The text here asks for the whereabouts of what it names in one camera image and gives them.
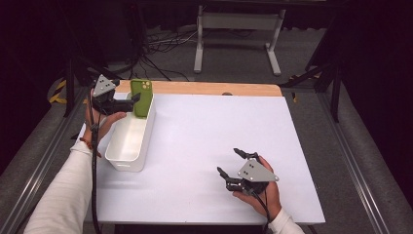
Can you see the person's left hand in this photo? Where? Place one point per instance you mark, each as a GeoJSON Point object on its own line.
{"type": "Point", "coordinates": [105, 125]}

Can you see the green phone case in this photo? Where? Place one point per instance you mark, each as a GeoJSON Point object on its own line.
{"type": "Point", "coordinates": [142, 97]}

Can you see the white table mat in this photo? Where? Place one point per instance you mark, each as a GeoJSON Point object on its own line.
{"type": "Point", "coordinates": [201, 146]}

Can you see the person's right hand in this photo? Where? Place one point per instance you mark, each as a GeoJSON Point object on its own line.
{"type": "Point", "coordinates": [269, 201]}

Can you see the white plastic storage bin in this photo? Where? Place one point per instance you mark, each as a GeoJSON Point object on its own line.
{"type": "Point", "coordinates": [128, 136]}

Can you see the white metal frame desk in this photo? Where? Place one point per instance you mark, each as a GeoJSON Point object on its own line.
{"type": "Point", "coordinates": [238, 21]}

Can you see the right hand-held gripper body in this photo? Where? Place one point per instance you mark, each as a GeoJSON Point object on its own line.
{"type": "Point", "coordinates": [256, 172]}

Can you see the black metal stand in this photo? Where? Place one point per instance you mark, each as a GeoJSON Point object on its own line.
{"type": "Point", "coordinates": [336, 91]}
{"type": "Point", "coordinates": [69, 84]}

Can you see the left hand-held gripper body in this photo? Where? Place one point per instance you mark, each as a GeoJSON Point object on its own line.
{"type": "Point", "coordinates": [104, 87]}

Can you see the wooden table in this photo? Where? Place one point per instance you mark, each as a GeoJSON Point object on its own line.
{"type": "Point", "coordinates": [211, 88]}

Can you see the yellow black floor tape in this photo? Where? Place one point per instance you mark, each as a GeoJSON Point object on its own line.
{"type": "Point", "coordinates": [58, 92]}

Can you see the metal floor rail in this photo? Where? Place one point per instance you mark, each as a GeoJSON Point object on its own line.
{"type": "Point", "coordinates": [39, 169]}
{"type": "Point", "coordinates": [363, 162]}

